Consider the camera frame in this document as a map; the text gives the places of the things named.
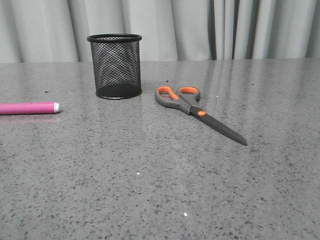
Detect grey curtain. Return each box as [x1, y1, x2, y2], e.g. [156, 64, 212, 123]
[0, 0, 320, 63]

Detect grey orange scissors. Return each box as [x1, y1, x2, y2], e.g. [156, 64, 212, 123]
[154, 86, 248, 146]

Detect black mesh pen cup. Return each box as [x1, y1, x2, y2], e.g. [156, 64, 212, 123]
[87, 33, 142, 100]

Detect pink marker pen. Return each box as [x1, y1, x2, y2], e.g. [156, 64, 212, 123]
[0, 102, 60, 115]

